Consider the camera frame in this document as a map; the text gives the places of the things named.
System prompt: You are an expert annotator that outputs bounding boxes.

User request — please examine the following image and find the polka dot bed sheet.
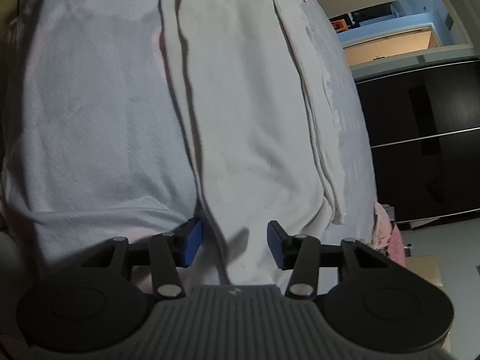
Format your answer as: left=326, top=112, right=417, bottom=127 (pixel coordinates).
left=0, top=0, right=380, bottom=290

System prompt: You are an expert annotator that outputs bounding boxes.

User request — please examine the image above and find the white fleece garment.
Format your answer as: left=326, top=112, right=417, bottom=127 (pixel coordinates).
left=160, top=0, right=346, bottom=284

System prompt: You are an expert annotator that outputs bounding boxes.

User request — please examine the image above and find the black sliding wardrobe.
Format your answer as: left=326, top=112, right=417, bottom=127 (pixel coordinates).
left=356, top=59, right=479, bottom=223

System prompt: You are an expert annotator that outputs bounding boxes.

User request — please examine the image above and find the light pink cloth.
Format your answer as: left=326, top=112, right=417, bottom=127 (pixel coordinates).
left=372, top=202, right=406, bottom=267

